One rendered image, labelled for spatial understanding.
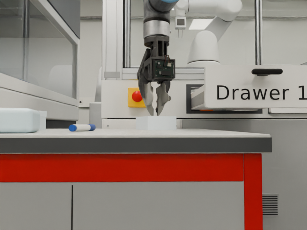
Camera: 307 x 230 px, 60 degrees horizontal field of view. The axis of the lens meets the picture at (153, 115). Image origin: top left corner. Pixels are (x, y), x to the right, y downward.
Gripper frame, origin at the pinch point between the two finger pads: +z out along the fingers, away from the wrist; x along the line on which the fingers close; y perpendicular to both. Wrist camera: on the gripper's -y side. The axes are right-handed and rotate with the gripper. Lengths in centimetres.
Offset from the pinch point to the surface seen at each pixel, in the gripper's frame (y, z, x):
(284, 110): -7, -2, 54
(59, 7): -86, -63, -27
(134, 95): -18.5, -6.5, -0.8
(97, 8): -355, -181, 27
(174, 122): 4.1, 3.1, 4.5
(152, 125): 4.1, 4.1, -1.9
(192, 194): 34.2, 14.8, -5.4
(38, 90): -61, -12, -36
